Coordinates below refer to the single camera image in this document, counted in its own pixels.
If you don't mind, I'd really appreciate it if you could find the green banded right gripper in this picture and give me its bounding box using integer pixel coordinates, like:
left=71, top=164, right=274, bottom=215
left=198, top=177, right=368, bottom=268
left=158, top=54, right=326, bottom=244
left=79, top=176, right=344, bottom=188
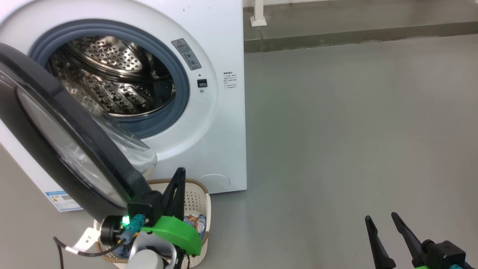
left=365, top=212, right=434, bottom=269

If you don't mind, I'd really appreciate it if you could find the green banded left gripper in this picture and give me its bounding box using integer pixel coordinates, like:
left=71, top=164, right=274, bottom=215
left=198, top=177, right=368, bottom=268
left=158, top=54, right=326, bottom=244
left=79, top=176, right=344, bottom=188
left=140, top=167, right=203, bottom=257

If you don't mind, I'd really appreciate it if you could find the black round glass washer door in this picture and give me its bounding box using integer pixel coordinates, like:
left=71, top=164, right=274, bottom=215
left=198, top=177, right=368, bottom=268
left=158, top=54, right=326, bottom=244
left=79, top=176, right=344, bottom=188
left=0, top=42, right=163, bottom=223

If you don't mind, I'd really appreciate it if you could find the white front-load washing machine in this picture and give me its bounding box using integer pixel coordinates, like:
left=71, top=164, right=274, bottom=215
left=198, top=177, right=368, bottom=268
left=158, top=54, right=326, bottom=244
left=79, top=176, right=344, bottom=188
left=0, top=0, right=248, bottom=213

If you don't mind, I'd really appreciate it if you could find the cream perforated basket brown rim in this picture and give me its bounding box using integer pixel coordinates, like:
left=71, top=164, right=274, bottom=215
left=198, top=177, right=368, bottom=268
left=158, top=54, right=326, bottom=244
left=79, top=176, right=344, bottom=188
left=93, top=179, right=211, bottom=269

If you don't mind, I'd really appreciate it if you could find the round white filter cover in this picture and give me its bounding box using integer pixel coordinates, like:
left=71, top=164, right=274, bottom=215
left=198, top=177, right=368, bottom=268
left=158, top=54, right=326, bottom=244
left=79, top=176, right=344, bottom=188
left=198, top=174, right=230, bottom=193

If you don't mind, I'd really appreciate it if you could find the blue energy label sticker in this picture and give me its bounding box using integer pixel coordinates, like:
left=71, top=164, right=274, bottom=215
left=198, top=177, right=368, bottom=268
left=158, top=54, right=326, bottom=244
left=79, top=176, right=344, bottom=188
left=45, top=191, right=83, bottom=212

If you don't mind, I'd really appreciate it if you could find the grey warning sticker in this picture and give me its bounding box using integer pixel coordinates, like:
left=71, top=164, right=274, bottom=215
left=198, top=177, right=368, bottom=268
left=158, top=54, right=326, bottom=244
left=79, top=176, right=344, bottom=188
left=171, top=38, right=202, bottom=71

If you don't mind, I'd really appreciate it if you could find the teal left cable connector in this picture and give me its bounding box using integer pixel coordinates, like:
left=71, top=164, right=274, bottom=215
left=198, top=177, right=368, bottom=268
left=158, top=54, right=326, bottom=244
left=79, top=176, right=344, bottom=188
left=122, top=214, right=145, bottom=244

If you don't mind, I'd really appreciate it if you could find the white cable tag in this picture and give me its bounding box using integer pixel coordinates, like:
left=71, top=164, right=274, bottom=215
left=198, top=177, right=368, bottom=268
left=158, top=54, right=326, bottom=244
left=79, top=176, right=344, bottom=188
left=73, top=228, right=101, bottom=254

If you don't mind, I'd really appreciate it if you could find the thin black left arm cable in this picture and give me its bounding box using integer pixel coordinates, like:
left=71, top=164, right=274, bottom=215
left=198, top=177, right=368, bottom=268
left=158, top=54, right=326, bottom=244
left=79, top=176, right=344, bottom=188
left=53, top=236, right=129, bottom=269

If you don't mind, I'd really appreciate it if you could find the white post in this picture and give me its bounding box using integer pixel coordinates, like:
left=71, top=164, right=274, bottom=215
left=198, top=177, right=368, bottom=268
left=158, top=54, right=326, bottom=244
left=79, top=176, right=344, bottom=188
left=250, top=0, right=267, bottom=27

